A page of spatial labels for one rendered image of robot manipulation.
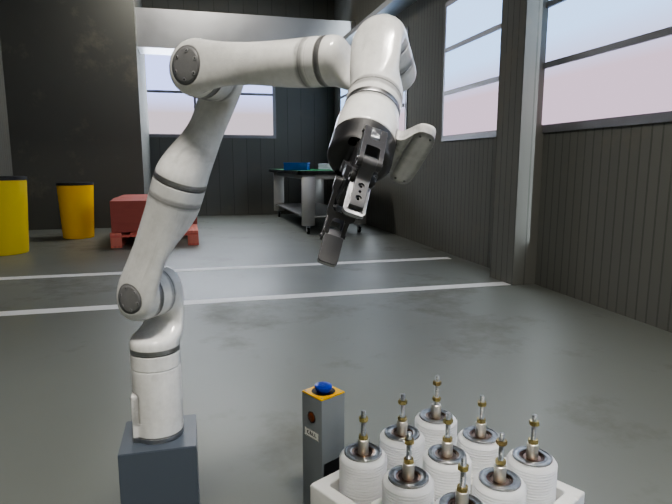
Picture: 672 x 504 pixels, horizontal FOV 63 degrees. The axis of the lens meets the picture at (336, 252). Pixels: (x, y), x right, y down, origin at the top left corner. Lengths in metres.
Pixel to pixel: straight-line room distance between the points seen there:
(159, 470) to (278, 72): 0.75
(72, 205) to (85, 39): 2.21
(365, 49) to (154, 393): 0.72
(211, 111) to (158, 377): 0.49
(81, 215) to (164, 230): 5.66
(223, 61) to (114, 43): 6.86
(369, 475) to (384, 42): 0.79
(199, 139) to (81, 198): 5.67
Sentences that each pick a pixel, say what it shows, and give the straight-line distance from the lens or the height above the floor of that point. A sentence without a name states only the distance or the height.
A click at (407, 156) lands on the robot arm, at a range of 0.66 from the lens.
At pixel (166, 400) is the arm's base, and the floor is 0.38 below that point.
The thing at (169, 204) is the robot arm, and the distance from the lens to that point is 0.97.
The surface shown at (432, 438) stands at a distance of 1.30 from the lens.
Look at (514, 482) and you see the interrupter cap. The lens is 1.12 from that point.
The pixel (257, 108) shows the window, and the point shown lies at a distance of 9.00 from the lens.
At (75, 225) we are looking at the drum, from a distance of 6.65.
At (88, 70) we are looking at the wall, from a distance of 7.71.
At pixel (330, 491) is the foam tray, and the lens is 1.19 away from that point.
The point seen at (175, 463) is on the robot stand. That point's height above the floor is 0.27.
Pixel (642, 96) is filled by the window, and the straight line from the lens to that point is 3.29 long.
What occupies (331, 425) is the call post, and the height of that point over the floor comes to 0.25.
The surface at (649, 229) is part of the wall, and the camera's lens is 3.23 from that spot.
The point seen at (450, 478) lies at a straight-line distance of 1.15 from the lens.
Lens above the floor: 0.83
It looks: 9 degrees down
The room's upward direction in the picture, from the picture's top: straight up
